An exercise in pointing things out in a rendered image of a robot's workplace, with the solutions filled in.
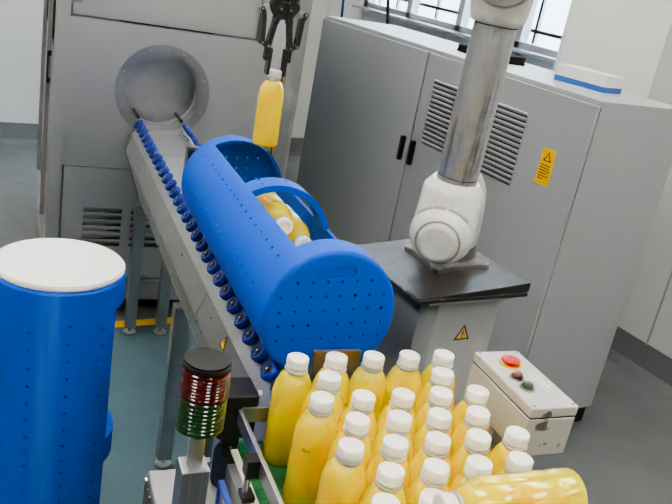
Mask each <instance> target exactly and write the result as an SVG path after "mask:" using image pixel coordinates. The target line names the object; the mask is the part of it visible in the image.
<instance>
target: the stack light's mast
mask: <svg viewBox="0 0 672 504"><path fill-rule="evenodd" d="M182 364H183V366H184V367H185V368H186V369H187V370H188V371H189V372H191V373H193V374H195V375H198V376H202V377H218V376H222V375H224V374H226V373H228V372H229V371H230V370H231V369H232V365H233V362H232V359H231V358H230V357H229V356H228V355H227V354H226V353H224V352H222V351H220V350H217V349H213V348H196V349H192V350H190V351H188V352H187V353H185V354H184V356H183V358H182ZM205 440H206V439H193V438H189V440H188V447H187V455H186V466H187V467H189V468H192V469H197V468H199V467H201V466H202V462H203V454H204V447H205Z"/></svg>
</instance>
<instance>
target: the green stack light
mask: <svg viewBox="0 0 672 504"><path fill-rule="evenodd" d="M227 401H228V397H227V399H226V400H224V401H223V402H221V403H219V404H216V405H210V406H203V405H196V404H193V403H190V402H188V401H186V400H185V399H183V398H182V397H181V396H180V394H179V392H178V396H177V404H176V411H175V420H174V426H175V428H176V430H177V431H178V432H180V433H181V434H182V435H184V436H186V437H189V438H193V439H209V438H213V437H215V436H217V435H219V434H220V433H221V432H222V431H223V428H224V422H225V415H226V408H227Z"/></svg>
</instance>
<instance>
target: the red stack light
mask: <svg viewBox="0 0 672 504"><path fill-rule="evenodd" d="M231 374H232V369H231V370H230V371H229V372H228V373H226V374H224V375H222V376H218V377H202V376H198V375H195V374H193V373H191V372H189V371H188V370H187V369H186V368H185V367H184V366H183V364H182V363H181V371H180V379H179V387H178V392H179V394H180V396H181V397H182V398H183V399H185V400H186V401H188V402H190V403H193V404H196V405H203V406H210V405H216V404H219V403H221V402H223V401H224V400H226V399H227V397H228V395H229V388H230V381H231Z"/></svg>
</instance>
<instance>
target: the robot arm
mask: <svg viewBox="0 0 672 504"><path fill-rule="evenodd" d="M533 3H534V0H471V3H470V15H471V18H472V19H473V20H474V23H473V28H472V32H471V36H470V40H469V44H468V48H467V52H466V56H465V61H464V65H463V69H462V73H461V77H460V81H459V85H458V90H457V94H456V98H455V102H454V106H453V110H452V114H451V118H450V123H449V127H448V131H447V135H446V139H445V143H444V147H443V152H442V156H441V160H440V164H439V168H438V170H437V171H436V172H435V173H434V174H432V175H431V176H430V177H428V178H427V179H426V180H425V181H424V184H423V187H422V190H421V193H420V197H419V200H418V203H417V206H416V210H415V213H414V218H413V220H412V222H411V226H410V231H409V235H410V240H411V244H406V245H405V248H404V250H405V251H406V252H408V253H410V254H412V255H413V256H414V257H416V258H417V259H418V260H420V261H421V262H422V263H423V264H425V265H426V266H427V267H429V268H430V270H431V272H433V273H436V274H442V273H445V272H453V271H465V270H476V269H481V270H487V269H489V263H488V262H487V261H485V260H483V259H481V258H480V257H478V256H477V255H476V245H477V240H478V237H479V233H480V229H481V225H482V220H483V215H484V209H485V202H486V185H485V181H484V178H483V176H482V174H481V173H480V170H481V167H482V163H483V159H484V155H485V152H486V148H487V144H488V140H489V136H490V133H491V129H492V125H493V121H494V117H495V114H496V110H497V106H498V102H499V99H500V95H501V91H502V87H503V83H504V80H505V76H506V72H507V68H508V64H509V61H510V57H511V53H512V49H513V46H514V42H515V38H516V34H517V30H518V29H521V27H522V26H523V25H524V24H525V23H526V21H527V19H528V16H529V13H530V11H531V8H532V5H533ZM269 8H270V10H271V12H272V14H273V17H272V22H271V25H270V28H269V31H268V34H267V37H266V40H265V34H266V23H267V13H268V11H269ZM259 11H260V24H259V36H258V43H260V44H261V45H263V46H264V52H263V59H264V60H265V66H264V73H265V74H266V75H269V72H270V66H271V60H272V54H273V48H271V44H272V41H273V38H274V35H275V32H276V29H277V26H278V24H279V22H280V20H285V24H286V49H283V53H282V60H281V68H280V71H282V77H285V76H286V68H287V63H290V62H291V55H292V52H293V51H294V50H298V49H299V48H300V43H301V38H302V34H303V29H304V24H305V21H306V20H307V18H308V16H309V14H308V13H306V12H304V11H302V10H301V9H300V0H270V1H269V4H266V5H259ZM297 14H299V15H298V18H299V19H298V23H297V28H296V32H295V37H294V42H293V18H294V17H295V16H296V15H297Z"/></svg>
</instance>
